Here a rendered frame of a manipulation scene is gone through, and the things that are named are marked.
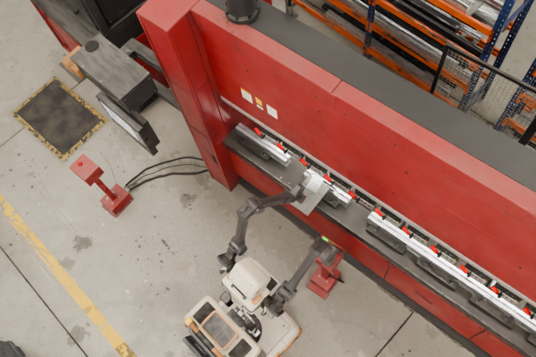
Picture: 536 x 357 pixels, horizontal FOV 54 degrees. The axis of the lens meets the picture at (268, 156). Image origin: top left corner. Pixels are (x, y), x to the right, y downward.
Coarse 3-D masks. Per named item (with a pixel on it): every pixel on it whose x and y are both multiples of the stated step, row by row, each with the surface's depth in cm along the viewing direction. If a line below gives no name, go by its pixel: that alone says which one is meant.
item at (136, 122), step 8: (96, 96) 358; (104, 96) 356; (104, 104) 355; (112, 104) 353; (120, 112) 349; (136, 112) 352; (112, 120) 386; (128, 120) 346; (136, 120) 349; (144, 120) 348; (136, 128) 343; (144, 128) 350; (152, 128) 358; (136, 136) 359; (144, 136) 350; (152, 136) 363; (144, 144) 361; (152, 144) 363; (152, 152) 369
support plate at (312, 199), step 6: (306, 180) 381; (324, 186) 378; (306, 192) 377; (318, 192) 376; (324, 192) 376; (306, 198) 375; (312, 198) 374; (318, 198) 374; (294, 204) 374; (300, 204) 373; (306, 204) 373; (312, 204) 372; (300, 210) 372; (306, 210) 371
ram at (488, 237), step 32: (224, 64) 324; (256, 64) 294; (224, 96) 369; (256, 96) 330; (288, 96) 299; (288, 128) 336; (320, 128) 304; (352, 128) 277; (320, 160) 342; (352, 160) 308; (384, 160) 280; (416, 160) 258; (384, 192) 313; (416, 192) 284; (448, 192) 261; (416, 224) 318; (448, 224) 289; (480, 224) 265; (512, 224) 244; (480, 256) 293; (512, 256) 268
